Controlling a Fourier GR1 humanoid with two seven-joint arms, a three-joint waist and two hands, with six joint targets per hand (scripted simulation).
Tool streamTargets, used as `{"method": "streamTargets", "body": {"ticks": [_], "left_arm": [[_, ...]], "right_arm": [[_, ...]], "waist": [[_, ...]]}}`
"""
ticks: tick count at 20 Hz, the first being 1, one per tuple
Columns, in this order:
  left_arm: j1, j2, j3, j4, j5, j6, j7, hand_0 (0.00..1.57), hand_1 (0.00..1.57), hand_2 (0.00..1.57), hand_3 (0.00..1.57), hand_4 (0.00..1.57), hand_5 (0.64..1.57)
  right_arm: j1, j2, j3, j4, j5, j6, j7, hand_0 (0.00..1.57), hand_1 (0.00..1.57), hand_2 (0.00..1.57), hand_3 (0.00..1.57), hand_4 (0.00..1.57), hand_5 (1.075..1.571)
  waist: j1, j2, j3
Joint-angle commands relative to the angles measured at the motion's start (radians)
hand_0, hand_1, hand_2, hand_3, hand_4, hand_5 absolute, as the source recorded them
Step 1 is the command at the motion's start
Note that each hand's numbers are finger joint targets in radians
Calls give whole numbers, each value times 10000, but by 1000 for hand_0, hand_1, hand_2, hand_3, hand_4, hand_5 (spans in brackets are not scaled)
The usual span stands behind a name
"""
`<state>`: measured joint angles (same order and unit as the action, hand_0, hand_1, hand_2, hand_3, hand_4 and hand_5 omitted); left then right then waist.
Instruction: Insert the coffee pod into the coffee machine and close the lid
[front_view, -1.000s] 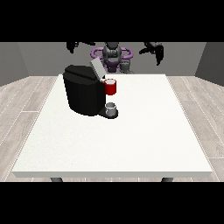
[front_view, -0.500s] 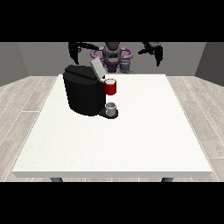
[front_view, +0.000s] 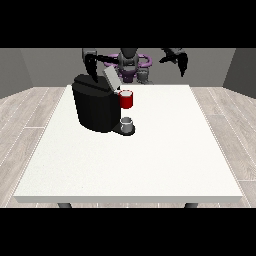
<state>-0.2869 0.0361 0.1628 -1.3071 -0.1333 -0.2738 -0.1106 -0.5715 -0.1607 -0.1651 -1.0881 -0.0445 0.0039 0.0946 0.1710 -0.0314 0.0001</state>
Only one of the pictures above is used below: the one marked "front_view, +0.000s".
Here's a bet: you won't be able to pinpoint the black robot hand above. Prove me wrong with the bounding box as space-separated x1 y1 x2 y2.
82 52 119 84
158 48 190 78

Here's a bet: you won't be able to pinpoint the pale grey machine lid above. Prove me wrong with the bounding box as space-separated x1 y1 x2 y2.
102 65 122 92

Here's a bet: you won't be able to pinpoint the black coffee machine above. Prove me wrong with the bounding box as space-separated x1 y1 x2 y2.
71 73 136 136

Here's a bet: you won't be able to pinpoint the small grey coffee pod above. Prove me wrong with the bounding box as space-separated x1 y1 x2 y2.
136 68 150 85

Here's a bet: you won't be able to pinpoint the red pod holder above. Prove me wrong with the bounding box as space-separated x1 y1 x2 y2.
118 89 135 110

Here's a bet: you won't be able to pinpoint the grey robot trunk purple rings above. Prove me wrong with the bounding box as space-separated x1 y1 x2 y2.
103 48 154 84

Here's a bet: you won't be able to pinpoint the small grey cup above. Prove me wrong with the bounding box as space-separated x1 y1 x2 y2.
119 116 135 133

